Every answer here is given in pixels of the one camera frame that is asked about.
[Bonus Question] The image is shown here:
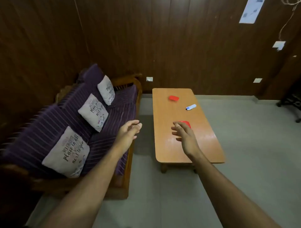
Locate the person's left hand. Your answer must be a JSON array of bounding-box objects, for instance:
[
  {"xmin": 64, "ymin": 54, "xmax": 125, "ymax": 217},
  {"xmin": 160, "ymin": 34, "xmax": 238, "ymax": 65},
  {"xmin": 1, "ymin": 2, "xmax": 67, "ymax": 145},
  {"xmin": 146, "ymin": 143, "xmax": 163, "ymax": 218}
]
[{"xmin": 113, "ymin": 120, "xmax": 143, "ymax": 154}]

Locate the medium grey printed cushion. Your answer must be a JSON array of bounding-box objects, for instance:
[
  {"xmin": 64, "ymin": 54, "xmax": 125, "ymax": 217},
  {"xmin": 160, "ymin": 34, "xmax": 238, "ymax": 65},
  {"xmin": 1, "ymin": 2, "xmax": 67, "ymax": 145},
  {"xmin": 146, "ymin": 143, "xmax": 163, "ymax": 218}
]
[{"xmin": 78, "ymin": 93, "xmax": 109, "ymax": 133}]

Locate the small grey printed cushion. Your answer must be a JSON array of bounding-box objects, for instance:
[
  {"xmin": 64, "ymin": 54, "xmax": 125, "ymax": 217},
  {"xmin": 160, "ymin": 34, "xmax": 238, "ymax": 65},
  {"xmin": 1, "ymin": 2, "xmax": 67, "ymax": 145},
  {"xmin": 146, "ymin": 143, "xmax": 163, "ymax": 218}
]
[{"xmin": 97, "ymin": 75, "xmax": 116, "ymax": 106}]

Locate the thin white cable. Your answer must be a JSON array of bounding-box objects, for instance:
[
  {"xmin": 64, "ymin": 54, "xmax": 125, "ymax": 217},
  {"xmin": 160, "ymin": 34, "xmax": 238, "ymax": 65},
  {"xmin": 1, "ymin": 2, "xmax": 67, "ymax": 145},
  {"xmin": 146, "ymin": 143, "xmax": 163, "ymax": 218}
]
[{"xmin": 278, "ymin": 0, "xmax": 301, "ymax": 42}]

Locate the white paper sheet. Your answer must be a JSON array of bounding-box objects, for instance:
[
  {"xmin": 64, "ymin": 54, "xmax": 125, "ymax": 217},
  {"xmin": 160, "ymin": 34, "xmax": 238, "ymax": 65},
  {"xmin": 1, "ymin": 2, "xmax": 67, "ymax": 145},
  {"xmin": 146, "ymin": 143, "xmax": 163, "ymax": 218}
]
[{"xmin": 239, "ymin": 0, "xmax": 265, "ymax": 24}]

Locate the large grey printed cushion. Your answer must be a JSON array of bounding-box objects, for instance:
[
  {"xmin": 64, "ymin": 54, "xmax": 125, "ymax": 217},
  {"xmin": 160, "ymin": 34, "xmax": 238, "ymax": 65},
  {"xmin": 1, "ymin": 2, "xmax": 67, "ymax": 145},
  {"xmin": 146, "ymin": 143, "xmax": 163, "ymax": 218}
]
[{"xmin": 41, "ymin": 126, "xmax": 90, "ymax": 179}]

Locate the person's right hand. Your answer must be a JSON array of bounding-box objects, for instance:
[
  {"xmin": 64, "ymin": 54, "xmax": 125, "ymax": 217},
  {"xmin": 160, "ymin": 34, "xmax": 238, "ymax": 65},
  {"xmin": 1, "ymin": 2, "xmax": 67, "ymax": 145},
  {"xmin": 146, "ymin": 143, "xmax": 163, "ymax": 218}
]
[{"xmin": 171, "ymin": 121, "xmax": 204, "ymax": 162}]

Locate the purple striped wooden sofa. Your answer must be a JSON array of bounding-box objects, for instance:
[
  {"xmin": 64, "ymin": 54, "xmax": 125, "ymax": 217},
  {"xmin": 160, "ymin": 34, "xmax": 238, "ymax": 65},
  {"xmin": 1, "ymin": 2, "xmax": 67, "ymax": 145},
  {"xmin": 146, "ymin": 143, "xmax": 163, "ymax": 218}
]
[{"xmin": 0, "ymin": 63, "xmax": 143, "ymax": 200}]

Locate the person's left forearm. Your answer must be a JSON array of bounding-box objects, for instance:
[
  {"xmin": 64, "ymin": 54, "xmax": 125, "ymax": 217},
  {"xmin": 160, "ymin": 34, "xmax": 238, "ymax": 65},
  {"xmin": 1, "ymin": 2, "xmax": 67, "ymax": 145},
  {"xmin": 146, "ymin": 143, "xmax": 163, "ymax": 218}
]
[{"xmin": 39, "ymin": 143, "xmax": 130, "ymax": 228}]

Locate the person's right forearm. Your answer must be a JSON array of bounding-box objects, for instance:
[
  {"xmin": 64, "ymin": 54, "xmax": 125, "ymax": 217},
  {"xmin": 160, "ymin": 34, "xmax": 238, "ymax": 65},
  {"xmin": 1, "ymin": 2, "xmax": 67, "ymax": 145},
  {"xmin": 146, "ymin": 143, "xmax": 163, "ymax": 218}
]
[{"xmin": 189, "ymin": 153, "xmax": 282, "ymax": 228}]

